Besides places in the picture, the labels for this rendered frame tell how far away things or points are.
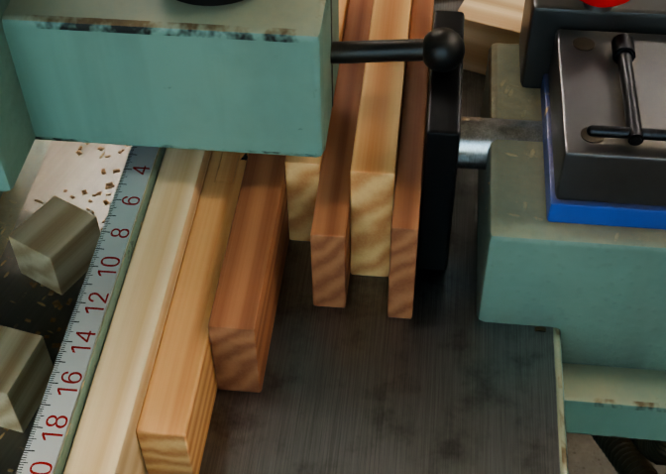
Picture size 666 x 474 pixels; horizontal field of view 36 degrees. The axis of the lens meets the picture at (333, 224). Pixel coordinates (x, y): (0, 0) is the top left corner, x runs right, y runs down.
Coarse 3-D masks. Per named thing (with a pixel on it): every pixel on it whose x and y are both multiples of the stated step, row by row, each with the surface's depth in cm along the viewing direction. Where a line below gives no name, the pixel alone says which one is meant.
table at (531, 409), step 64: (448, 0) 67; (448, 256) 52; (320, 320) 49; (384, 320) 49; (448, 320) 49; (320, 384) 47; (384, 384) 47; (448, 384) 46; (512, 384) 46; (576, 384) 50; (640, 384) 50; (256, 448) 44; (320, 448) 44; (384, 448) 44; (448, 448) 44; (512, 448) 44
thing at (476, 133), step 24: (456, 24) 49; (432, 72) 47; (456, 72) 47; (432, 96) 46; (456, 96) 46; (432, 120) 44; (456, 120) 44; (480, 120) 49; (504, 120) 49; (528, 120) 50; (432, 144) 44; (456, 144) 44; (480, 144) 49; (432, 168) 45; (456, 168) 45; (480, 168) 50; (432, 192) 47; (432, 216) 48; (432, 240) 49; (432, 264) 50
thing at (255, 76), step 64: (64, 0) 44; (128, 0) 44; (256, 0) 44; (320, 0) 44; (64, 64) 45; (128, 64) 44; (192, 64) 44; (256, 64) 44; (320, 64) 43; (64, 128) 47; (128, 128) 47; (192, 128) 47; (256, 128) 46; (320, 128) 46
